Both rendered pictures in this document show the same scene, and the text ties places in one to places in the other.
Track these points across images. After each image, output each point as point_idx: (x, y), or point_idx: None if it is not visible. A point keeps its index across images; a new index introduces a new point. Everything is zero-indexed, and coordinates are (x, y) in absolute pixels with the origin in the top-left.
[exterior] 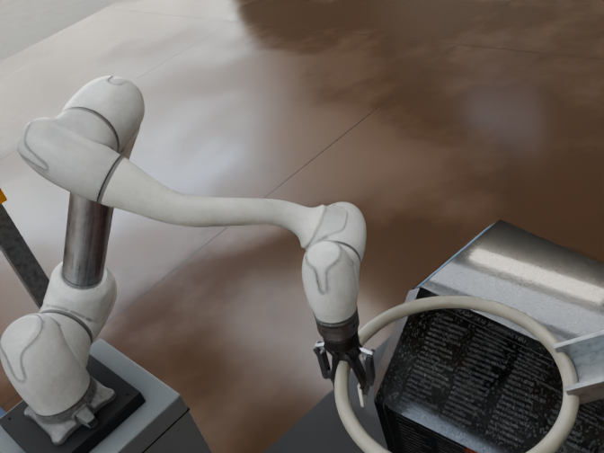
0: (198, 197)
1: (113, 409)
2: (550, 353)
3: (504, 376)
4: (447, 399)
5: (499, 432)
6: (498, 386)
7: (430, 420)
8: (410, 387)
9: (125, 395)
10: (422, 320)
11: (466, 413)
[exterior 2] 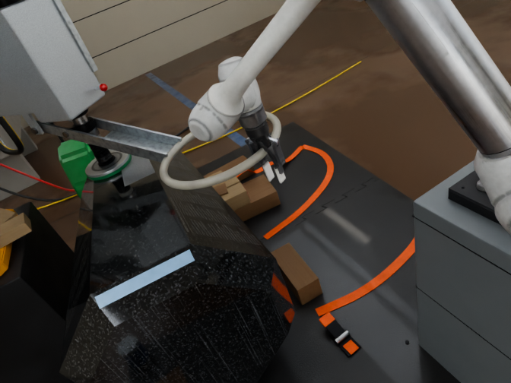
0: (284, 4)
1: (472, 177)
2: (169, 161)
3: (194, 204)
4: (230, 224)
5: (218, 205)
6: (201, 206)
7: (246, 229)
8: (246, 241)
9: (464, 187)
10: (207, 239)
11: (226, 216)
